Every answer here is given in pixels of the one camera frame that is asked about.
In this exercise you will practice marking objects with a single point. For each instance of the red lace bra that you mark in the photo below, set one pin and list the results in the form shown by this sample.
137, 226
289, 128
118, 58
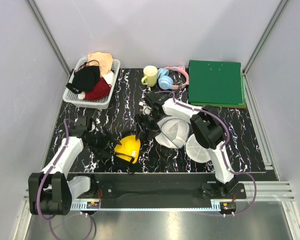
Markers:
100, 90

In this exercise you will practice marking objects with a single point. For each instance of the black bra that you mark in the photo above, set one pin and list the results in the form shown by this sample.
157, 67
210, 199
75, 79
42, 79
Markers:
85, 78

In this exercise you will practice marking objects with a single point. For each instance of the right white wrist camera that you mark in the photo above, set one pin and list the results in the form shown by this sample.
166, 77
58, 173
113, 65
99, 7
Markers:
144, 108

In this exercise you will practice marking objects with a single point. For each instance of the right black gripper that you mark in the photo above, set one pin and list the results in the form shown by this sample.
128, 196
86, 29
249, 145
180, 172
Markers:
154, 131

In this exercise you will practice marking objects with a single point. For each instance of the blue pink cat headphones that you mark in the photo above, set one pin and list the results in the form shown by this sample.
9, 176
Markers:
166, 83

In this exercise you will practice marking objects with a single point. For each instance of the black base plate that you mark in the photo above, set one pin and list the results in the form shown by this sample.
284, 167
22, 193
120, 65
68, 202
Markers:
159, 191

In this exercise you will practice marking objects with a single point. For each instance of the yellow bra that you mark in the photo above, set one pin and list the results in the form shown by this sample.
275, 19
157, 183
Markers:
128, 149

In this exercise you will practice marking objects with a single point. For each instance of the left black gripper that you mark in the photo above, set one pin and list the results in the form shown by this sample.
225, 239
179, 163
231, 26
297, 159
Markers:
99, 152

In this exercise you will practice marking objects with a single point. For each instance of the yellow mug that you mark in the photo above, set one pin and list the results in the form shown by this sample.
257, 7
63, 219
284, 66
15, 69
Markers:
150, 74

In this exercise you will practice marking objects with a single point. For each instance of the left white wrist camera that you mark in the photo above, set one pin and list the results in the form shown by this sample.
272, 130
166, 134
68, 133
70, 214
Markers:
92, 125

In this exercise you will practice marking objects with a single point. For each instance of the beige bra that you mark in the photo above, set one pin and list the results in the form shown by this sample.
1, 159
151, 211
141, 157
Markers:
102, 60

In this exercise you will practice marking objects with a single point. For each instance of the green folder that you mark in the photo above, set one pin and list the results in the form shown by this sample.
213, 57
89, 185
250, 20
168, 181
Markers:
216, 83

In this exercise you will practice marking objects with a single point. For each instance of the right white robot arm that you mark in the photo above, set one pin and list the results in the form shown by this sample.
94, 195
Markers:
209, 130

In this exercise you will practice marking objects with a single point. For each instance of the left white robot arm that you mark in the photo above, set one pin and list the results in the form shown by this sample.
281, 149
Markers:
49, 191

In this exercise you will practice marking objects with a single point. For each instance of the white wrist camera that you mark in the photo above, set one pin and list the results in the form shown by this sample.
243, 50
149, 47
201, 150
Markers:
144, 108
92, 125

